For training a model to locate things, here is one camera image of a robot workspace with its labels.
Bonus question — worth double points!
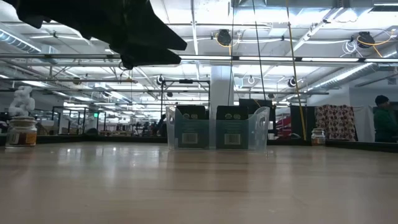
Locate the black metal rack frame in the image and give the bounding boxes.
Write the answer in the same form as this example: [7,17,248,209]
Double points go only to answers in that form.
[160,79,211,121]

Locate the dark green spice tin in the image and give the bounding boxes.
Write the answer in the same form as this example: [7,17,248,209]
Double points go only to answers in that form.
[215,105,249,150]
[174,105,210,149]

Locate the black ceiling cable reel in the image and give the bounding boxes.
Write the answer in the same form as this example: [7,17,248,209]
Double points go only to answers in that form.
[216,29,233,47]
[356,30,376,49]

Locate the yellow cable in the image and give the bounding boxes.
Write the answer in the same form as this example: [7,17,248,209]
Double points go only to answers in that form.
[285,0,308,141]

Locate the white hanging sheet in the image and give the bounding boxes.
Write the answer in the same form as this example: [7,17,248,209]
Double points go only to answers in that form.
[353,105,377,143]

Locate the patterned red white cloth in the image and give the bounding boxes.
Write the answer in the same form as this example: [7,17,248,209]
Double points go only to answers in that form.
[314,104,356,141]

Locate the person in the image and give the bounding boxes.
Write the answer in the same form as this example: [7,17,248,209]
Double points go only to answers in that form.
[373,95,398,143]

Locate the overhead bar with light strips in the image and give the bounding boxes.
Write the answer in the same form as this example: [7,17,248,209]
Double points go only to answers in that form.
[0,53,398,63]

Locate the white robot figure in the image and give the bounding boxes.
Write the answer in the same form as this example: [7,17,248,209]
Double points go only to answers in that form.
[7,85,37,118]

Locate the clear plastic bin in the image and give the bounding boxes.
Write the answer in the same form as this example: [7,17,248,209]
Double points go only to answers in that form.
[165,105,271,152]

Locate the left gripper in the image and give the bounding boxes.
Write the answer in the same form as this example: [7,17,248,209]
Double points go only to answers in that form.
[71,0,188,70]

